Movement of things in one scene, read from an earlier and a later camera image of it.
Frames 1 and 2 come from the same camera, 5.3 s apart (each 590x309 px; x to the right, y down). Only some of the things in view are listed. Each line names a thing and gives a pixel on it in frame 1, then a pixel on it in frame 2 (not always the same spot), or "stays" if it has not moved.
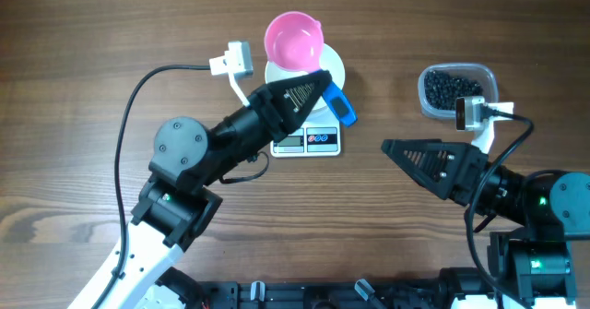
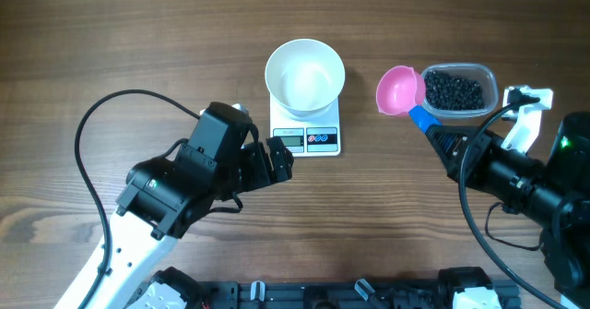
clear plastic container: [440, 85] stays
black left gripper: [275, 97] -> [263, 173]
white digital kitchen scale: [318, 136] stays
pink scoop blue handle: [295, 41] -> [401, 91]
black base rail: [331, 293] stays
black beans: [441, 90] stays
